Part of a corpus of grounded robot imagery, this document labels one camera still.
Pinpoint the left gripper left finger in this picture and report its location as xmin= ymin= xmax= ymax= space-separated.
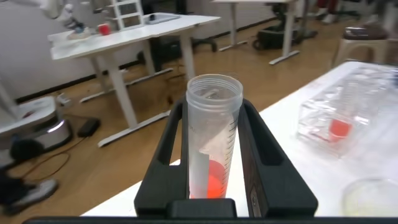
xmin=134 ymin=96 xmax=190 ymax=218

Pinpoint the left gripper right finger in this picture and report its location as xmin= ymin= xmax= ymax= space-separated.
xmin=237 ymin=98 xmax=319 ymax=218

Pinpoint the red pigment test tube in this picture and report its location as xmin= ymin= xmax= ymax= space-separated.
xmin=328 ymin=79 xmax=355 ymax=144
xmin=185 ymin=73 xmax=244 ymax=200

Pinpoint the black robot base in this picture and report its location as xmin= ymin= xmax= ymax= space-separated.
xmin=252 ymin=26 xmax=299 ymax=50

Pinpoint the clear glass beaker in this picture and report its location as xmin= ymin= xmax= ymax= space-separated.
xmin=341 ymin=177 xmax=398 ymax=218

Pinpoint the clear plastic test tube rack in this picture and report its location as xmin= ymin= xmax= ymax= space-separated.
xmin=297 ymin=63 xmax=398 ymax=158

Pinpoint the black power adapter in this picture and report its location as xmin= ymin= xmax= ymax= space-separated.
xmin=76 ymin=117 xmax=101 ymax=138

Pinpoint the white power strip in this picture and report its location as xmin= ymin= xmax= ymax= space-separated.
xmin=57 ymin=93 xmax=72 ymax=105

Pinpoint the white humanoid robot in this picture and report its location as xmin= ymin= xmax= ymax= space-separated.
xmin=0 ymin=0 xmax=86 ymax=158

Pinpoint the long white standing desk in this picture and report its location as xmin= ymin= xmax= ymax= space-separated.
xmin=211 ymin=0 xmax=301 ymax=65

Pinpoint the beige plastic stool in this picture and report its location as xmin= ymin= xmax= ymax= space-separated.
xmin=331 ymin=24 xmax=389 ymax=68

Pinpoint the clear drawer organizer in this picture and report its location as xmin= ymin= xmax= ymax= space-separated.
xmin=105 ymin=0 xmax=146 ymax=30

